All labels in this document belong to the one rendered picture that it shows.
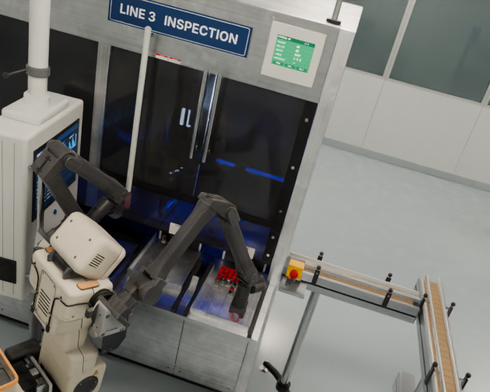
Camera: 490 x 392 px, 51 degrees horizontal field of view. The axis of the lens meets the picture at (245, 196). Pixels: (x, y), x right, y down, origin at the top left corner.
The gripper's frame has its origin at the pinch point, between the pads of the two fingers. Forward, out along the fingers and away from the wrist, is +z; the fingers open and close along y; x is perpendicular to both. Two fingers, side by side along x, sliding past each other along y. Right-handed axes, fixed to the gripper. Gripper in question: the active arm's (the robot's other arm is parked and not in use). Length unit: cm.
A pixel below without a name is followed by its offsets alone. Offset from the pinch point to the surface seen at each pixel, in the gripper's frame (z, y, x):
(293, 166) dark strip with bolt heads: -64, 31, -4
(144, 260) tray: 0, 24, 50
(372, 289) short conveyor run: -8, 51, -59
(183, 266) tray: -0.5, 29.4, 32.0
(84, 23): -98, 28, 96
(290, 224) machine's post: -37, 33, -11
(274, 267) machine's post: -12.0, 35.3, -9.5
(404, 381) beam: 30, 41, -88
